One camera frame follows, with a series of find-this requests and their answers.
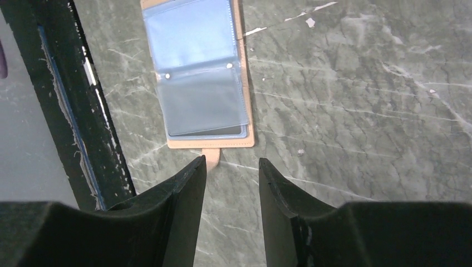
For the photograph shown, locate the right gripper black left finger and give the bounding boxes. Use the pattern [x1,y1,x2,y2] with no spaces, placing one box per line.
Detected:
[1,156,207,266]

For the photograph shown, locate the tan blue card holder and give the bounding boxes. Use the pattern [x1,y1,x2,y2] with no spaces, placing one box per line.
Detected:
[140,1,255,170]

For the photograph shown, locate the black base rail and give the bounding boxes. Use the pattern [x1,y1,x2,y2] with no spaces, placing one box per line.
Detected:
[1,1,136,211]

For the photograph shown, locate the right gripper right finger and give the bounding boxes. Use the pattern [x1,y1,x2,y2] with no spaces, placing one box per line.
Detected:
[259,158,471,266]

